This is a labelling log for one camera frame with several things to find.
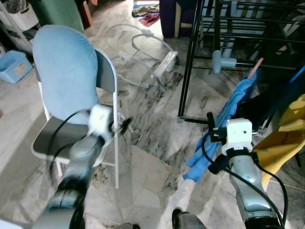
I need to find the pink plastic clothes hanger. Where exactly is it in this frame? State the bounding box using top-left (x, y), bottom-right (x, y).
top-left (252, 57), bottom-right (264, 81)

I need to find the left robot leg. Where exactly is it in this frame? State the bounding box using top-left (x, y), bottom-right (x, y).
top-left (111, 221), bottom-right (140, 229)

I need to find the blue clothes hanger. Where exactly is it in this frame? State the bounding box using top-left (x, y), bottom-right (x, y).
top-left (289, 66), bottom-right (305, 84)

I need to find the light blue cushion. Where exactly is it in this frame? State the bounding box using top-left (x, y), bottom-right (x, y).
top-left (32, 25), bottom-right (100, 125)

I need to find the right robot leg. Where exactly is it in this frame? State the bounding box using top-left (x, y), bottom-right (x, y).
top-left (171, 208), bottom-right (206, 229)

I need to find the red cloth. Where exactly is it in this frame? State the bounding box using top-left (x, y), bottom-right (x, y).
top-left (138, 12), bottom-right (161, 28)

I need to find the grey pipe fitting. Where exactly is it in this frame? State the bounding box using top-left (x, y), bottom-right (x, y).
top-left (212, 49), bottom-right (238, 75)

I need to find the dark purple seat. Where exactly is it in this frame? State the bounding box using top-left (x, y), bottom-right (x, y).
top-left (159, 0), bottom-right (197, 39)

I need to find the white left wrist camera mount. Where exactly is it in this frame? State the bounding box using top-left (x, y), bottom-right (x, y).
top-left (88, 104), bottom-right (116, 145)

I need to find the white tubular frame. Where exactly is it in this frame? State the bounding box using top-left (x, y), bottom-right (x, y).
top-left (105, 22), bottom-right (180, 92)

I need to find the yellow garment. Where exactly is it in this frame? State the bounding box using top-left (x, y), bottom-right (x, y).
top-left (252, 94), bottom-right (305, 187)

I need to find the white storage shelf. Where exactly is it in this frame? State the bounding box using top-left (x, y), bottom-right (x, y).
top-left (0, 0), bottom-right (41, 48)

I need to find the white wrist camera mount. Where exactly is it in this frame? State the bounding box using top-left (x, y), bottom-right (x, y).
top-left (221, 118), bottom-right (253, 156)
top-left (88, 104), bottom-right (116, 145)

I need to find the blue garment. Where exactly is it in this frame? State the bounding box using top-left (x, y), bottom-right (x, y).
top-left (183, 76), bottom-right (260, 183)

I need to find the white grey folding chair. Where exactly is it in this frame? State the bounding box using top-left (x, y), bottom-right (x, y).
top-left (30, 47), bottom-right (135, 189)

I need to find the blue plastic basket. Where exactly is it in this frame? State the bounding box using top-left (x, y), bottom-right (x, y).
top-left (0, 50), bottom-right (33, 84)

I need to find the brown wooden board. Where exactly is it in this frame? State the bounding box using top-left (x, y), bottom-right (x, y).
top-left (76, 0), bottom-right (94, 28)

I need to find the robot leg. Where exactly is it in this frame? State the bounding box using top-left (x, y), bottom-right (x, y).
top-left (111, 221), bottom-right (140, 229)
top-left (171, 208), bottom-right (206, 229)

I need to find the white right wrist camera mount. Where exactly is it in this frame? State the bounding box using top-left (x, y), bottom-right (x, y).
top-left (221, 118), bottom-right (253, 156)

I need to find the navy garment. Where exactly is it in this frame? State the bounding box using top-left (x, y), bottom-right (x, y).
top-left (238, 72), bottom-right (305, 136)

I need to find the black drying rack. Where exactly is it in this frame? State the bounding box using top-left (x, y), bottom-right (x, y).
top-left (177, 0), bottom-right (305, 125)

